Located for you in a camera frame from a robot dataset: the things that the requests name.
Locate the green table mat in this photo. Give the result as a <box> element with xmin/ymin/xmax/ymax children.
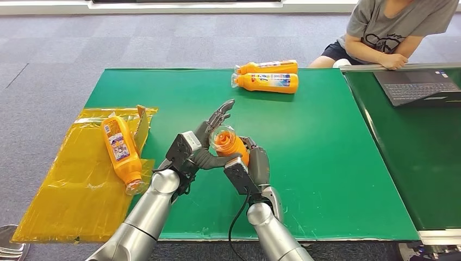
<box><xmin>85</xmin><ymin>68</ymin><xmax>421</xmax><ymax>243</ymax></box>

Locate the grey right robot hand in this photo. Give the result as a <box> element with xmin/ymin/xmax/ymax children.
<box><xmin>239</xmin><ymin>136</ymin><xmax>271</xmax><ymax>188</ymax></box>

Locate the person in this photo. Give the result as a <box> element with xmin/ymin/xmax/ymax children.
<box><xmin>309</xmin><ymin>0</ymin><xmax>461</xmax><ymax>71</ymax></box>

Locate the yellow plastic sheet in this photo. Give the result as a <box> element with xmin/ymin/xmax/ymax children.
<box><xmin>10</xmin><ymin>105</ymin><xmax>159</xmax><ymax>244</ymax></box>

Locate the green table with metal rim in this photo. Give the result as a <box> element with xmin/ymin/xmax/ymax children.
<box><xmin>340</xmin><ymin>64</ymin><xmax>461</xmax><ymax>247</ymax></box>

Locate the orange bottle with white label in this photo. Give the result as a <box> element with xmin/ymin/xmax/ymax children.
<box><xmin>101</xmin><ymin>116</ymin><xmax>147</xmax><ymax>196</ymax></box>

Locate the dark grey laptop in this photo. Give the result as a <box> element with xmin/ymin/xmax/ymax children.
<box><xmin>373</xmin><ymin>69</ymin><xmax>461</xmax><ymax>108</ymax></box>

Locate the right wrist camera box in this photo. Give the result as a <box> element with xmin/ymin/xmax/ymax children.
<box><xmin>223</xmin><ymin>157</ymin><xmax>260</xmax><ymax>196</ymax></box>

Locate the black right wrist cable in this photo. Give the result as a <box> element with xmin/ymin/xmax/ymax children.
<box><xmin>228</xmin><ymin>192</ymin><xmax>251</xmax><ymax>261</ymax></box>

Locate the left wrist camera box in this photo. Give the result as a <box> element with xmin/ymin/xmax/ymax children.
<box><xmin>165</xmin><ymin>131</ymin><xmax>202</xmax><ymax>172</ymax></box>

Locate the silver metal base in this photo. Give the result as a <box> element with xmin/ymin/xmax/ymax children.
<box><xmin>0</xmin><ymin>225</ymin><xmax>31</xmax><ymax>261</ymax></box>

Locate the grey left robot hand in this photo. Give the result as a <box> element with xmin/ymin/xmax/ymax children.
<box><xmin>192</xmin><ymin>99</ymin><xmax>241</xmax><ymax>171</ymax></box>

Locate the dark equipment under table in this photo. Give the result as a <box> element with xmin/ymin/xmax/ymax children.
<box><xmin>398</xmin><ymin>243</ymin><xmax>461</xmax><ymax>261</ymax></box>

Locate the orange bottle with blue label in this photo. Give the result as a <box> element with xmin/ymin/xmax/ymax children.
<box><xmin>230</xmin><ymin>72</ymin><xmax>299</xmax><ymax>95</ymax></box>

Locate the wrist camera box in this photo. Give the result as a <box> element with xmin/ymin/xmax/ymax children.
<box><xmin>165</xmin><ymin>131</ymin><xmax>202</xmax><ymax>172</ymax></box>
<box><xmin>223</xmin><ymin>157</ymin><xmax>260</xmax><ymax>196</ymax></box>

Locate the orange bottle with narrow label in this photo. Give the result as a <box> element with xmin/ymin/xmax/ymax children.
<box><xmin>234</xmin><ymin>59</ymin><xmax>298</xmax><ymax>75</ymax></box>

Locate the person's right hand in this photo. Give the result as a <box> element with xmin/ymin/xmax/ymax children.
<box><xmin>379</xmin><ymin>54</ymin><xmax>409</xmax><ymax>71</ymax></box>

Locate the orange bottle with clear cap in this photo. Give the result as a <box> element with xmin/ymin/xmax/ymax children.
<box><xmin>209</xmin><ymin>125</ymin><xmax>250</xmax><ymax>167</ymax></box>

